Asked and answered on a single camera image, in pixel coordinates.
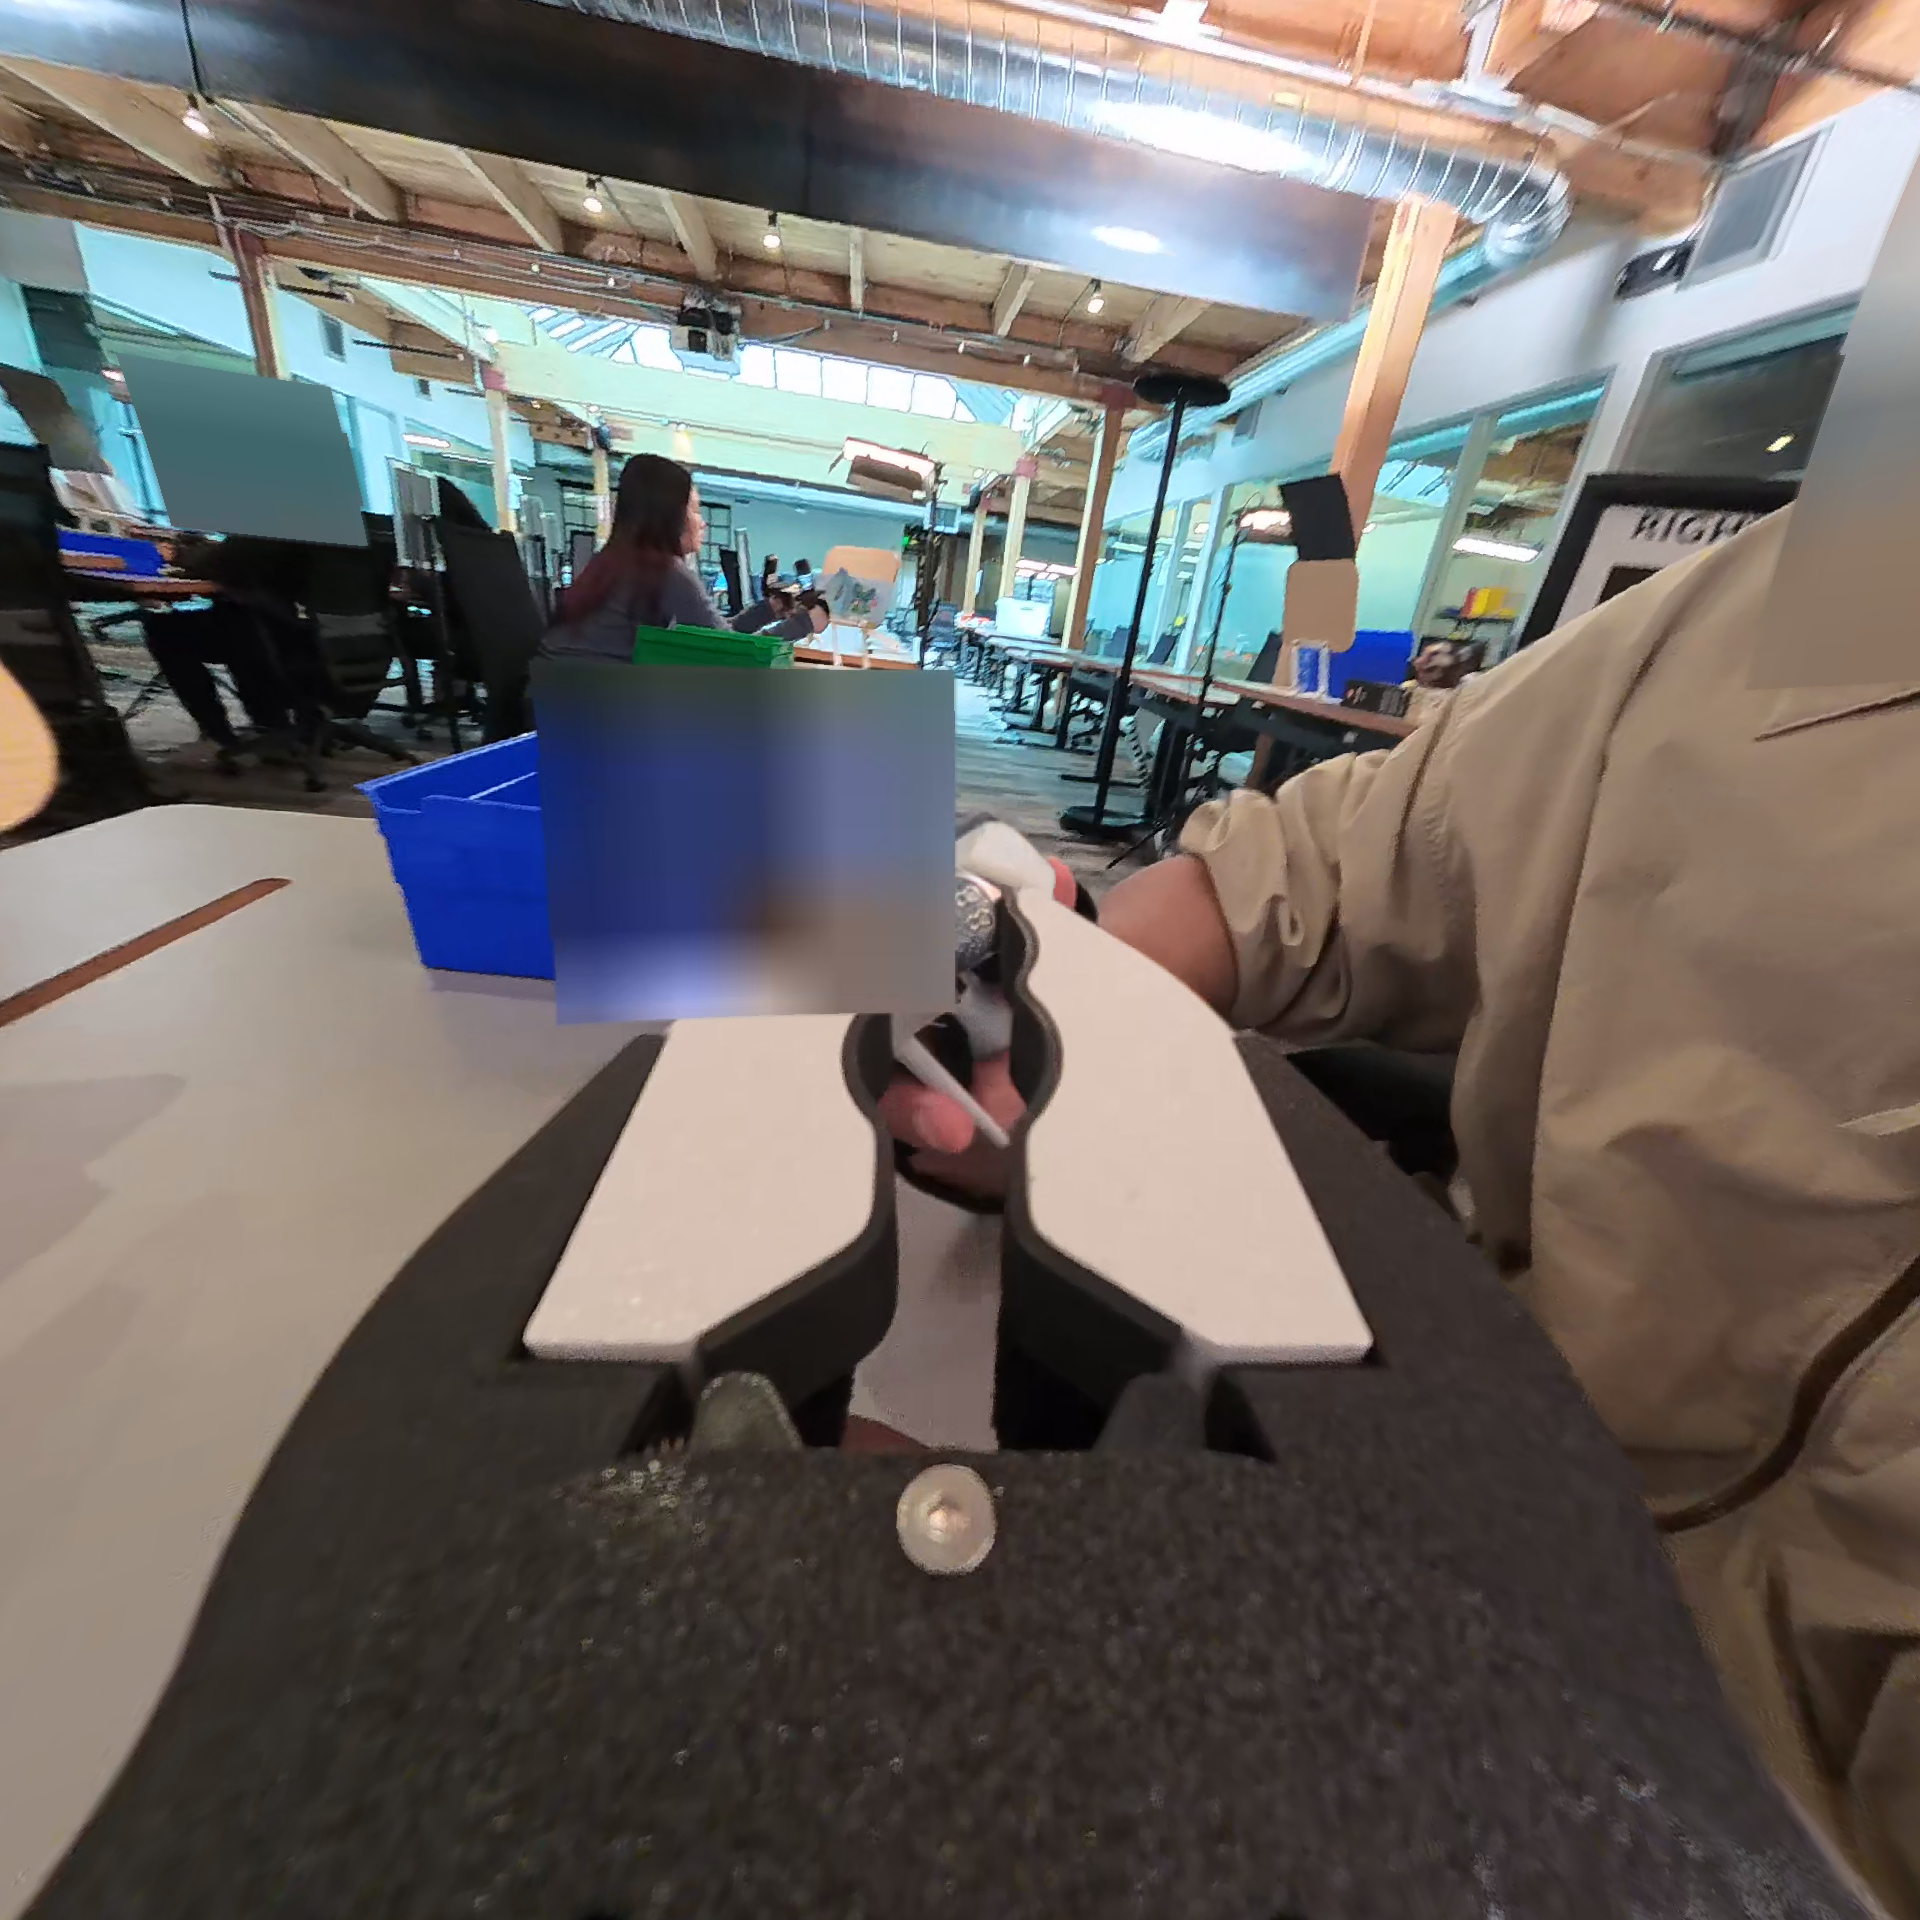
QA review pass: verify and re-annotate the instruction board on white stand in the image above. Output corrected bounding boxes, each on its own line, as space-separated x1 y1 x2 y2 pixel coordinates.
0 654 66 842

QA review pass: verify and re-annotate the blue bin with black divider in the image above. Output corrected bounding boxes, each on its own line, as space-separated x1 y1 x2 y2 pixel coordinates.
358 726 560 985

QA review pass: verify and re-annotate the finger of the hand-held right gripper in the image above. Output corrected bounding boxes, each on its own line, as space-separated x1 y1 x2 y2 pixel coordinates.
954 820 1064 908
892 1030 1020 1153

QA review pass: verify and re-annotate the black office chair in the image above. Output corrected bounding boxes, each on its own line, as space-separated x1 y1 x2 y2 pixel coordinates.
433 474 554 744

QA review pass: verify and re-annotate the green crate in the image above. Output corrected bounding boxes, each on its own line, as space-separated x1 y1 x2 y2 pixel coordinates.
628 617 792 671

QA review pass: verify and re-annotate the printed tag sign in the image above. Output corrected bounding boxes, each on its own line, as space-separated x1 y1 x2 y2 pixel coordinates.
1513 467 1806 654

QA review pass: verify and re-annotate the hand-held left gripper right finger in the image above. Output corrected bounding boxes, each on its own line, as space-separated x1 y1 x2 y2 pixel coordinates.
1000 881 1381 1416

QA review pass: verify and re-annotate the black floor lamp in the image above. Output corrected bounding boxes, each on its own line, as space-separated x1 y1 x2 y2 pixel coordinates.
1055 363 1236 848

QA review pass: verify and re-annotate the person's right hand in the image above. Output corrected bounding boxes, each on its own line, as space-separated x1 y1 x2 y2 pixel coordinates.
870 851 1094 1218

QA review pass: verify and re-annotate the small background instruction board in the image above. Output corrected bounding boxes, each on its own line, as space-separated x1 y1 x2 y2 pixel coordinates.
822 539 912 631

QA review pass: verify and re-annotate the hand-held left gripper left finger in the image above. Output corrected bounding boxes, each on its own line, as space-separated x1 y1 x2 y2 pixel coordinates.
522 1014 906 1416

